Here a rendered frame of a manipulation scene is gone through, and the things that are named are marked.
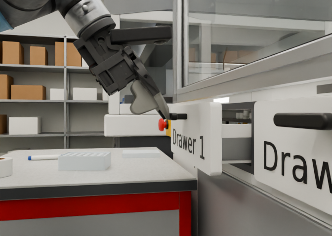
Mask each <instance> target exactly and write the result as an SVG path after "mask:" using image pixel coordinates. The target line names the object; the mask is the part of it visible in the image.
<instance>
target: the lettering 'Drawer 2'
mask: <svg viewBox="0 0 332 236"><path fill-rule="evenodd" d="M266 145H270V146H272V148H273V150H274V154H275V161H274V165H273V167H267V166H266ZM286 156H289V157H290V153H285V154H284V152H282V175H283V176H284V161H285V157H286ZM296 158H298V159H300V160H302V162H303V166H301V165H295V166H294V167H293V169H292V175H293V177H294V179H295V180H296V181H297V182H302V181H303V183H304V184H307V165H306V161H305V159H304V157H302V156H300V155H294V156H293V159H296ZM277 161H278V155H277V150H276V147H275V145H274V144H273V143H271V142H268V141H264V169H266V170H269V171H273V170H275V169H276V167H277ZM312 163H313V168H314V174H315V180H316V186H317V188H318V189H320V190H321V189H322V184H323V179H324V174H325V170H326V174H327V179H328V184H329V190H330V193H331V194H332V181H331V176H330V170H329V165H328V162H325V161H324V162H323V165H322V170H321V176H320V179H319V176H318V171H317V165H316V160H315V159H312ZM296 169H302V170H303V176H302V178H300V179H299V178H297V176H296V174H295V171H296Z"/></svg>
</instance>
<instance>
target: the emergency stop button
mask: <svg viewBox="0 0 332 236"><path fill-rule="evenodd" d="M158 127H159V130H160V131H164V128H166V121H164V120H163V119H162V118H161V119H159V123H158Z"/></svg>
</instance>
